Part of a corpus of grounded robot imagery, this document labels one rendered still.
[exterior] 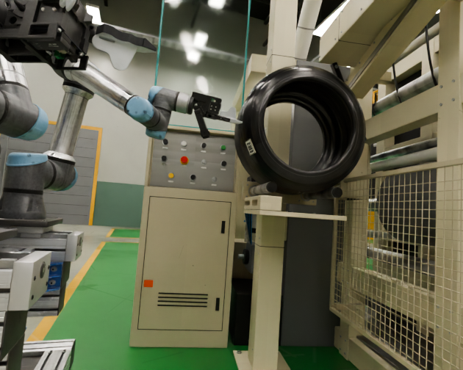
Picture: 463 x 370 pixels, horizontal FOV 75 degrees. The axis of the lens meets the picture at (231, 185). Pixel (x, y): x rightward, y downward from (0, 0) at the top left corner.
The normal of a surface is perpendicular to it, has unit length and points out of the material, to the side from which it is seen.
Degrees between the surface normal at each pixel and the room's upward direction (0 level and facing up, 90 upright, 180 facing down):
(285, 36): 90
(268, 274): 90
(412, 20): 162
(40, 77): 90
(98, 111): 90
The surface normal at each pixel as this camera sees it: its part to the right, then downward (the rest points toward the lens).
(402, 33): -0.03, 0.92
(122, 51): 0.43, -0.09
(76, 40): 0.99, 0.06
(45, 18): -0.12, -0.22
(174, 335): 0.14, -0.07
